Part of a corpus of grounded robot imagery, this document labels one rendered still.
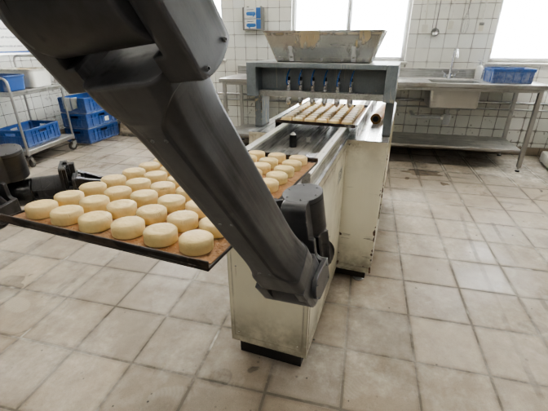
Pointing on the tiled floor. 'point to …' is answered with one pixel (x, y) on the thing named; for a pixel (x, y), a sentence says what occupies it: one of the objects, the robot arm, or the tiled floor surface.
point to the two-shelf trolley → (32, 119)
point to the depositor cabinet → (355, 189)
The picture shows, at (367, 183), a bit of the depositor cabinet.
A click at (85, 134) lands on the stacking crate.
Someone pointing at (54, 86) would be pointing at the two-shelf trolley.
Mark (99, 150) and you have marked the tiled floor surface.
